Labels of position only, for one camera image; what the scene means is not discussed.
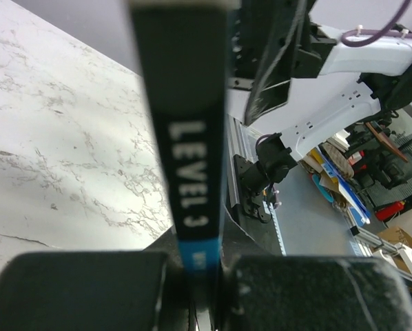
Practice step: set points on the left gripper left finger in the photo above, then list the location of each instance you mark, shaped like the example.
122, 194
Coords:
90, 291

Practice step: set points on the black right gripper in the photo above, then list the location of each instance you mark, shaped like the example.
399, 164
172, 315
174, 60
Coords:
275, 41

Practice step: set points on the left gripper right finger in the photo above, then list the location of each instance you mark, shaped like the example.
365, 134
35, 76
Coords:
314, 293

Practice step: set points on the dog picture book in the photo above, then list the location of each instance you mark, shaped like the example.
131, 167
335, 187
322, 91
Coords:
184, 49

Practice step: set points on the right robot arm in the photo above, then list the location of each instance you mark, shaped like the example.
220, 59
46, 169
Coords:
369, 36

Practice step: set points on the white slotted cable duct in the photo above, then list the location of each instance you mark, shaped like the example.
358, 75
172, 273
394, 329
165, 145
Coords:
269, 207

